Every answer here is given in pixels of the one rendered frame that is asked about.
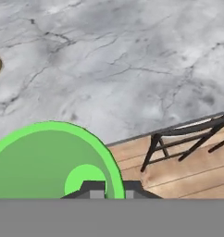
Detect green cup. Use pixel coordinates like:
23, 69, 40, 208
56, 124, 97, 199
0, 120, 127, 200

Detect black stool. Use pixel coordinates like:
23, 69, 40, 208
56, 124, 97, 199
140, 110, 224, 173

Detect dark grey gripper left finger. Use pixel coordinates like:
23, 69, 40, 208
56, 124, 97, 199
61, 181, 106, 200

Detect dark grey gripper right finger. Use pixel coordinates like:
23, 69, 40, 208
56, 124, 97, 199
123, 181, 163, 200

